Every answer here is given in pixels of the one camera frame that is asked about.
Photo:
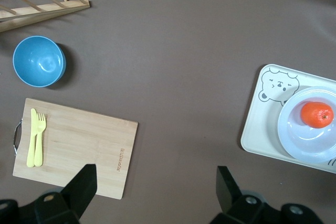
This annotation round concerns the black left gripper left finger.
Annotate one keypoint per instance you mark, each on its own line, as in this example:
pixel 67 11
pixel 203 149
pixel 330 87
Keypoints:
pixel 81 190

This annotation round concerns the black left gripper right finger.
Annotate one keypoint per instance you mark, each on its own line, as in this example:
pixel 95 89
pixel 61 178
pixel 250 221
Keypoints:
pixel 227 192

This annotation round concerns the white round plate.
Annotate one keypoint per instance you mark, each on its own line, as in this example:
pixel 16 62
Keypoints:
pixel 294 134

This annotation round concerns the orange fruit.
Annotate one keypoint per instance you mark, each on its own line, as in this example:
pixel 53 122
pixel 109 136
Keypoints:
pixel 316 115

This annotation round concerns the wooden cutting board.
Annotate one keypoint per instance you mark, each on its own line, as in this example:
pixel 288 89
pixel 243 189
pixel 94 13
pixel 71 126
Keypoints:
pixel 78 145

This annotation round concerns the yellow plastic fork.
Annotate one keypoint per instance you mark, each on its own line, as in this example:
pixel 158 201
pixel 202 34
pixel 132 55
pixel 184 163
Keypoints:
pixel 40 140

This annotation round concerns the yellow plastic knife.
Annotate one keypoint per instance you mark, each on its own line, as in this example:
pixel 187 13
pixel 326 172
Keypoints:
pixel 32 134

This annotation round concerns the cream bear print tray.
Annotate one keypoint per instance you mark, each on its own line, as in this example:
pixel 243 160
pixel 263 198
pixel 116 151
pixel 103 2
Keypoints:
pixel 262 119

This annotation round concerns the blue bowl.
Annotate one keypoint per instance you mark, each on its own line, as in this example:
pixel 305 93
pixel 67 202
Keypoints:
pixel 38 60

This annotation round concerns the wooden peg dish rack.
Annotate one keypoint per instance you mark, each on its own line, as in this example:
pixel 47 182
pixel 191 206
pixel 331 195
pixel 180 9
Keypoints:
pixel 39 12

